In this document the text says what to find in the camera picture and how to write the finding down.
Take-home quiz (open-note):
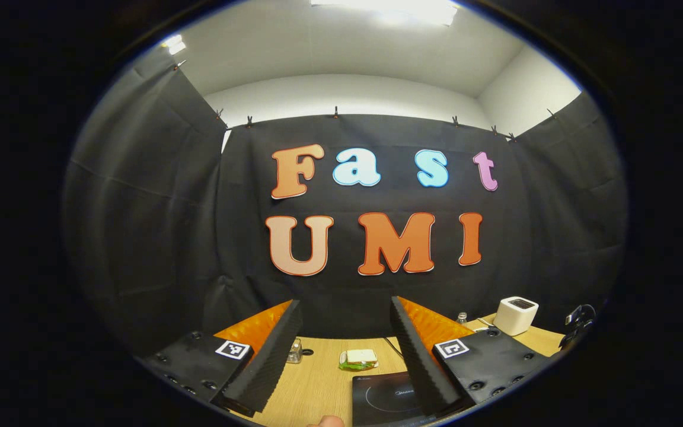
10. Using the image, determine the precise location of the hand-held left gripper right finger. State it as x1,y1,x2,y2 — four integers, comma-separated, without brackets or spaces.
389,296,557,421

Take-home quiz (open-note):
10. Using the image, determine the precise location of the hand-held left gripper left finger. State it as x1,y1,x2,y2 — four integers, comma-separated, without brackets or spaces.
136,299,308,418

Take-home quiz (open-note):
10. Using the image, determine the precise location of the black induction cooktop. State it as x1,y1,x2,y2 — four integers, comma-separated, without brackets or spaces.
351,371,438,427

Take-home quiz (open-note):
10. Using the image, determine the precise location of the sandwich on green plate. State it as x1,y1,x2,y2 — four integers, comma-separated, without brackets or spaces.
339,348,379,372

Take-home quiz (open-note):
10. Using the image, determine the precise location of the white toaster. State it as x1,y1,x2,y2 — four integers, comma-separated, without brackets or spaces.
493,296,540,337

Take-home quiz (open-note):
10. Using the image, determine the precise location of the row of black cloth clips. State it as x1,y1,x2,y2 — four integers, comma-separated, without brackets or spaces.
173,59,558,144

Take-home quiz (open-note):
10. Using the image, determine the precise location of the large ceiling light panel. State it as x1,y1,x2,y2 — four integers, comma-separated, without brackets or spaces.
310,0,460,26

